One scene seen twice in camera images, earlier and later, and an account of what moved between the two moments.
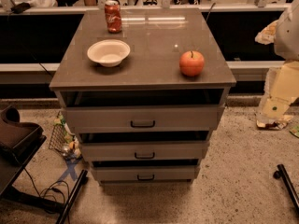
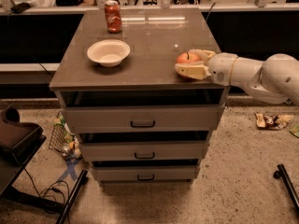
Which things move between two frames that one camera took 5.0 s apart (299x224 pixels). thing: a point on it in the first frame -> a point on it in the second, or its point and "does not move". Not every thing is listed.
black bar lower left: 82,179 does not move
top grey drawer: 144,119 does not move
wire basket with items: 63,142 does not move
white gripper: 288,36 -> 220,68
